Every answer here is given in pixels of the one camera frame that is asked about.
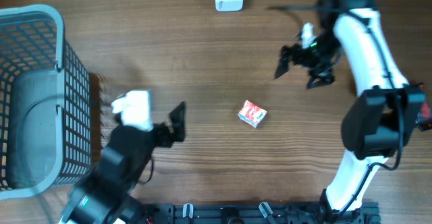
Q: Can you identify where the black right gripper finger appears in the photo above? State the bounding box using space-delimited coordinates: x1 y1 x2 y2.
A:
306 75 335 89
274 46 291 79

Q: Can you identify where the red snack box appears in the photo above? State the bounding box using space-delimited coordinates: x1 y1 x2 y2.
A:
238 100 267 128

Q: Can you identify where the red silver foil packet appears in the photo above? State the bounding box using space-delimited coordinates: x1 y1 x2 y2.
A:
416 101 431 132

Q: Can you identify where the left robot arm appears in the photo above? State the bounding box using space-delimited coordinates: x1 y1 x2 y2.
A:
60 102 186 223

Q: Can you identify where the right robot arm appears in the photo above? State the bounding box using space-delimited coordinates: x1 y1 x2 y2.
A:
275 0 425 223

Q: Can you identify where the grey plastic shopping basket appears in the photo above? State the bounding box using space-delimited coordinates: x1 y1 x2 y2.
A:
1 4 92 200

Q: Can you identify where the black right camera cable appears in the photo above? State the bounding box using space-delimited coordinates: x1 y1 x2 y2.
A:
266 4 406 218

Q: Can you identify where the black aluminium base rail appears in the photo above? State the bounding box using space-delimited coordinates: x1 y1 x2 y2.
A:
134 202 382 224

